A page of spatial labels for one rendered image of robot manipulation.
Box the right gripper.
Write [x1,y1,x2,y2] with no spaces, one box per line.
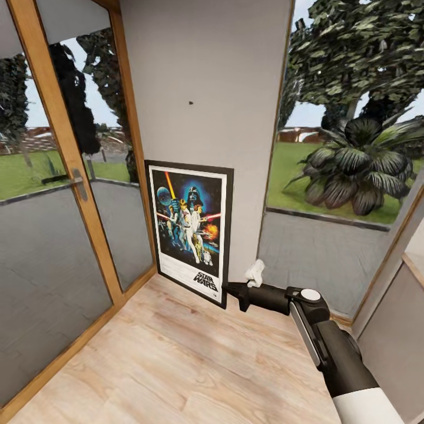
[221,280,275,312]

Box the poster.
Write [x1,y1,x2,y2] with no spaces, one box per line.
[144,160,234,310]

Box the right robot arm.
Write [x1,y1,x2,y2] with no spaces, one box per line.
[221,260,405,424]

